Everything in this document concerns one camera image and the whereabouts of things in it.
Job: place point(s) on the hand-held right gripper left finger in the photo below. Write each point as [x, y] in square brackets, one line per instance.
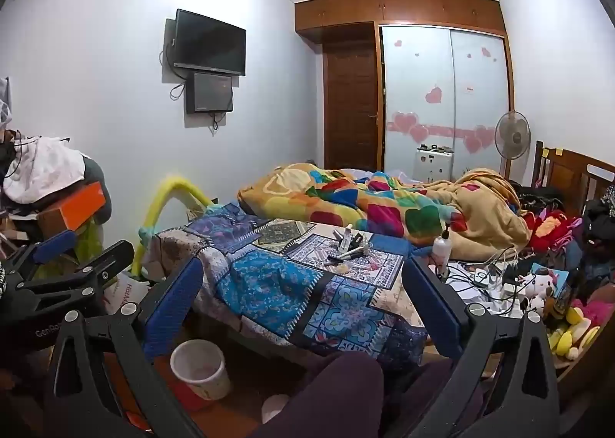
[173, 303]

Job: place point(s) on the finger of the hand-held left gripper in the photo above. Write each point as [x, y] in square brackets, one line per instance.
[55, 245]
[96, 269]

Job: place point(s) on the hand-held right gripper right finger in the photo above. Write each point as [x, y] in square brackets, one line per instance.
[432, 313]

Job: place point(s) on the pile of cosmetic tubes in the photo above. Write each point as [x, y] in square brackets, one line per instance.
[350, 245]

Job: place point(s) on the green leaf print bag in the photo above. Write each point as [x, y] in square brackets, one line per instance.
[91, 238]

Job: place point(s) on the white plastic bag red print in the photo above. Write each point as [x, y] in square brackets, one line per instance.
[126, 291]

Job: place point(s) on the orange box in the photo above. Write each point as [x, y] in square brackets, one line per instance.
[79, 207]

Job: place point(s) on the teal cloth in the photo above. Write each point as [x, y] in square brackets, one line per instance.
[146, 232]

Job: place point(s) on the white pump bottle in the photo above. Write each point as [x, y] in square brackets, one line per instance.
[443, 250]

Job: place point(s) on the white crumpled cloth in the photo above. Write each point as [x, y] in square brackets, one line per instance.
[43, 169]

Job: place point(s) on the dark cushion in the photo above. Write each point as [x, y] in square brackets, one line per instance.
[98, 173]

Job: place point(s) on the patterned cloth-covered table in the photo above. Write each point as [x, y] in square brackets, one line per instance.
[269, 284]

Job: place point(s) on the yellow foam tube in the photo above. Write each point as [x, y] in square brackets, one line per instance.
[168, 185]

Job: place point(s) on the white plush doll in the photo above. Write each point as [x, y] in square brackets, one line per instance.
[540, 286]

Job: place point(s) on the colourful patterned blanket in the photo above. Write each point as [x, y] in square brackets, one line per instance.
[384, 212]

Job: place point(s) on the person's leg dark pants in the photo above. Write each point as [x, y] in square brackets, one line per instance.
[346, 394]

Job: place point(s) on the yellow plush toy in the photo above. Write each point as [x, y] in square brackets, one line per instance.
[574, 327]

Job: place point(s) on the red plush toy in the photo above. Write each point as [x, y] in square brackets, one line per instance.
[547, 226]

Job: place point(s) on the small white appliance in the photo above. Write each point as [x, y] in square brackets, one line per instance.
[432, 164]

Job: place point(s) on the pink plush toy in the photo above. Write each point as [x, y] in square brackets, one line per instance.
[600, 310]

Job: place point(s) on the black clothes pile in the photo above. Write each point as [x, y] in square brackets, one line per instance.
[598, 236]

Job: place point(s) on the wooden bed headboard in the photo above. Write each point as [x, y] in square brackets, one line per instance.
[567, 173]

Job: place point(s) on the standing electric fan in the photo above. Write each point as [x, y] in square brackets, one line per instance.
[512, 134]

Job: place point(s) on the brown wooden door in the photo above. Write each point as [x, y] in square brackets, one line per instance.
[350, 106]

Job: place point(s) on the wooden wardrobe with sliding doors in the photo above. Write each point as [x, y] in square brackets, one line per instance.
[418, 63]

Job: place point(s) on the small black wall monitor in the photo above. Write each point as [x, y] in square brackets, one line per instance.
[209, 92]

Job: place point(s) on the black wall television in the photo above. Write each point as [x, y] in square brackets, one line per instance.
[209, 41]

